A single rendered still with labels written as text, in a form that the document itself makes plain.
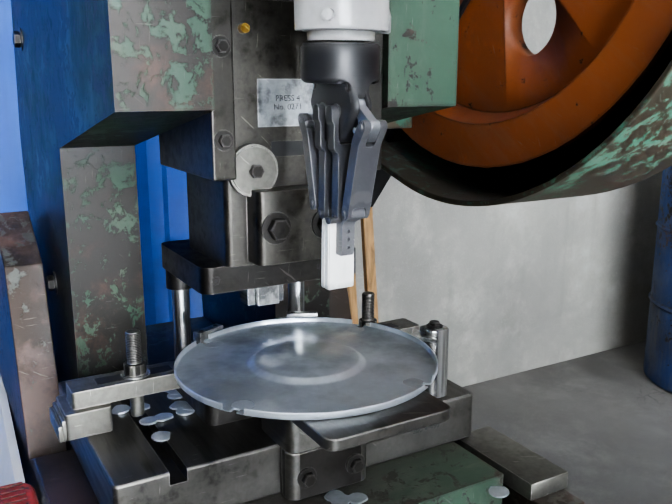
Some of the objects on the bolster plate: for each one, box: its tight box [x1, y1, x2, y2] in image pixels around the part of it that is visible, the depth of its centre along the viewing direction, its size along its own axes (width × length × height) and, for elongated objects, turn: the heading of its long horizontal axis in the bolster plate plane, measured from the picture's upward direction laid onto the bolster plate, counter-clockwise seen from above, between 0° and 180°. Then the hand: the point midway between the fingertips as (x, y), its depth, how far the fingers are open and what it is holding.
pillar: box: [171, 289, 192, 360], centre depth 94 cm, size 2×2×14 cm
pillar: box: [288, 281, 305, 312], centre depth 102 cm, size 2×2×14 cm
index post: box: [420, 320, 449, 398], centre depth 92 cm, size 3×3×10 cm
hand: (337, 252), depth 73 cm, fingers closed
